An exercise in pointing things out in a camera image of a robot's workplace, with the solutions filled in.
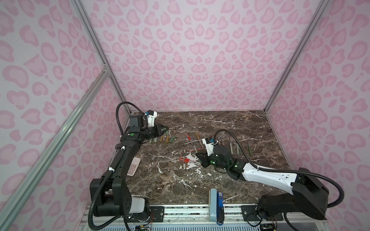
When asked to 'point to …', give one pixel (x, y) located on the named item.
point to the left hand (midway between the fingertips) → (168, 127)
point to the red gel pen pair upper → (184, 158)
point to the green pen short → (250, 151)
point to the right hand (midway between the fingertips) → (196, 155)
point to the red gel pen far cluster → (189, 137)
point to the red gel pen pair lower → (189, 161)
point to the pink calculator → (134, 166)
